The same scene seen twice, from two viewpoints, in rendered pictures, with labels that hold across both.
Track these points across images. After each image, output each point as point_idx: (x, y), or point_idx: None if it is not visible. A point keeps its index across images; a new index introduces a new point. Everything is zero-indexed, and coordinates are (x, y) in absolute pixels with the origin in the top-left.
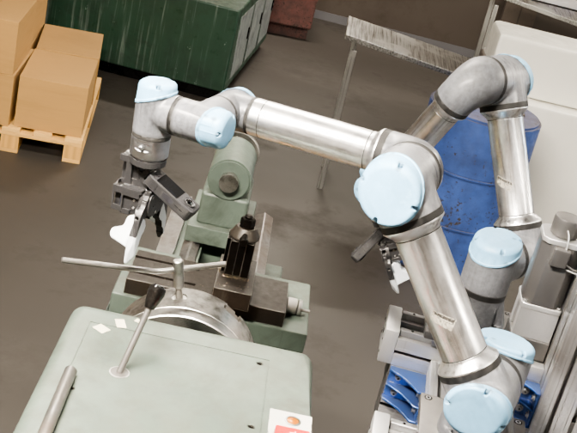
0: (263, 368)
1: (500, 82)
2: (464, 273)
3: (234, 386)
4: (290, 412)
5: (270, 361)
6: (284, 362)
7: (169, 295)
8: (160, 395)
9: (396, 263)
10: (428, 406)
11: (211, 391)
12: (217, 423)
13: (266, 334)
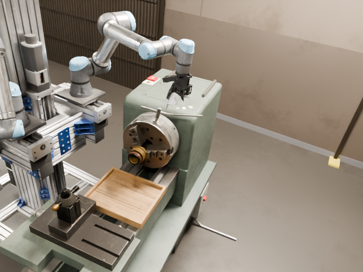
0: (146, 93)
1: None
2: (20, 103)
3: (158, 90)
4: (147, 83)
5: (141, 94)
6: (137, 93)
7: (158, 123)
8: None
9: None
10: (85, 100)
11: (165, 90)
12: (168, 84)
13: None
